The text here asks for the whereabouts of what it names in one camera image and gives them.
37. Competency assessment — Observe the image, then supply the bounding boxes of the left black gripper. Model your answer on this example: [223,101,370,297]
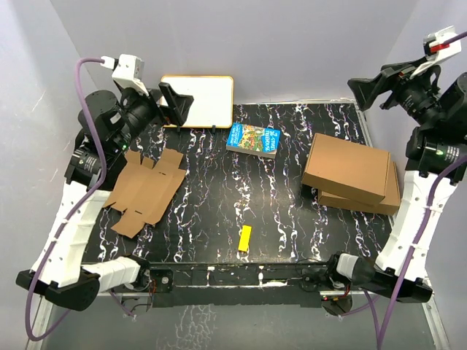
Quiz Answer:
[113,82,191,152]

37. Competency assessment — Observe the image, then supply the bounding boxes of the blue illustrated book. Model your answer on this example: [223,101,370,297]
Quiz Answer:
[226,122,281,159]

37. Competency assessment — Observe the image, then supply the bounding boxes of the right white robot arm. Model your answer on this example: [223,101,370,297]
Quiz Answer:
[325,61,466,303]

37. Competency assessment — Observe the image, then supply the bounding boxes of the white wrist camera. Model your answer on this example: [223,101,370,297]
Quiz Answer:
[410,26,462,79]
[101,54,149,96]

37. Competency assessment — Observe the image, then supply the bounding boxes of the white board with wooden frame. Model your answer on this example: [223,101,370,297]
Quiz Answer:
[161,75,234,129]

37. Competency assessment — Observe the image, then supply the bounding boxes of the aluminium frame rail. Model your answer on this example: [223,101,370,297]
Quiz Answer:
[25,296,53,350]

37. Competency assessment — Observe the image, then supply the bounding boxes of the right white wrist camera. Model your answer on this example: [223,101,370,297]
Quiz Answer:
[410,26,462,79]

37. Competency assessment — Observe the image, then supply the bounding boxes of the cardboard box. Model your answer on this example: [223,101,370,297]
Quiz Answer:
[318,161,401,216]
[104,148,186,238]
[302,133,390,205]

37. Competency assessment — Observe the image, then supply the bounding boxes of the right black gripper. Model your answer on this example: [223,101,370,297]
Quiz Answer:
[348,57,443,128]

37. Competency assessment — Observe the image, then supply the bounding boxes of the yellow rectangular block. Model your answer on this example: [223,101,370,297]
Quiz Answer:
[238,225,252,252]

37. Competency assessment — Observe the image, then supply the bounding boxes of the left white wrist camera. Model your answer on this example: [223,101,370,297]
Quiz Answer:
[101,54,149,96]

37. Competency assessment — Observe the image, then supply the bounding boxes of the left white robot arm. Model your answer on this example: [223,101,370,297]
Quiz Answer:
[16,82,193,311]

